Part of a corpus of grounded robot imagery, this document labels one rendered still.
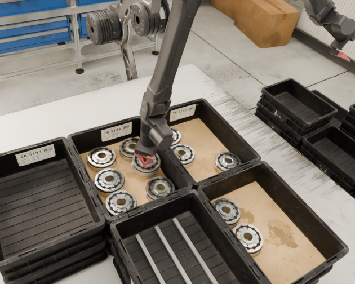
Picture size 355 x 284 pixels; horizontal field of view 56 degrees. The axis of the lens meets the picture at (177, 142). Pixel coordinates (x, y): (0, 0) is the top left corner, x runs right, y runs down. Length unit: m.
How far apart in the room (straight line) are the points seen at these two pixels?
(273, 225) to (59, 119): 1.07
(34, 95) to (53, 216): 1.98
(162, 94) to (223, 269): 0.55
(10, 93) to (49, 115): 1.43
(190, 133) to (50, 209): 0.63
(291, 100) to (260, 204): 1.29
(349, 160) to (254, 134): 0.82
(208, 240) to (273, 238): 0.22
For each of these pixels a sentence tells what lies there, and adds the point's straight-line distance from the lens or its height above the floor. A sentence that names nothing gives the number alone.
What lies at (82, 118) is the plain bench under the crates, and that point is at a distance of 1.67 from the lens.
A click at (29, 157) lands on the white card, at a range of 1.26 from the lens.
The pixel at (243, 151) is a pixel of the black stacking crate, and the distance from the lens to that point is 1.30.
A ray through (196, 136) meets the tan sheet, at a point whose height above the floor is 0.83.
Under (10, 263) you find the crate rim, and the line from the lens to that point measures 1.00.
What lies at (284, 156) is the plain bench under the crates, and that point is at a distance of 1.65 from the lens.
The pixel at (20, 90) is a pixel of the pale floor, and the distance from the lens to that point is 3.13.
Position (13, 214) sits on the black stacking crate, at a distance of 1.19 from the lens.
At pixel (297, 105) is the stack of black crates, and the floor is 0.49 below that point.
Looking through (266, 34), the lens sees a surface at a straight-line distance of 4.01.
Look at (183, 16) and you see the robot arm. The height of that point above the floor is 1.44.
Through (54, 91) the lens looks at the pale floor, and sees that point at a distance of 3.06.
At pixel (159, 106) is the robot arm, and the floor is 1.16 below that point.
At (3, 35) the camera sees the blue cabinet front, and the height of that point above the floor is 0.46.
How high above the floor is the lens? 1.78
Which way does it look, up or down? 44 degrees down
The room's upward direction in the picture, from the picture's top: 9 degrees clockwise
